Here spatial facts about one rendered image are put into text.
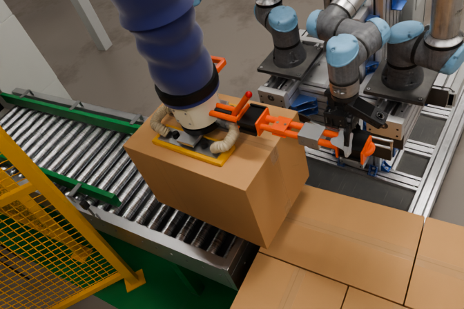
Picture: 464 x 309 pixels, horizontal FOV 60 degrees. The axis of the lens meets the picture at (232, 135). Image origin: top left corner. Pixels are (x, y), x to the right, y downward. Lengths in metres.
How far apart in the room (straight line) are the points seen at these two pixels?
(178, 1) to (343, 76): 0.51
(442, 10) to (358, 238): 0.95
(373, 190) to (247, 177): 1.12
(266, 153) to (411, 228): 0.73
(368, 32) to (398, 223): 1.00
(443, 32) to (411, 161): 1.18
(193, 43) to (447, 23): 0.78
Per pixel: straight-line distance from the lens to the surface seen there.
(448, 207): 2.60
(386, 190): 2.37
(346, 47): 1.00
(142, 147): 1.65
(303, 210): 1.90
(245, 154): 1.45
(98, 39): 4.74
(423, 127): 2.68
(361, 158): 1.21
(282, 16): 1.74
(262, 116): 1.34
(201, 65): 1.33
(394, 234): 1.84
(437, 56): 1.50
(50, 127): 3.09
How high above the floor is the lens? 2.14
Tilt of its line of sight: 44 degrees down
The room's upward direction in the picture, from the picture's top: 20 degrees counter-clockwise
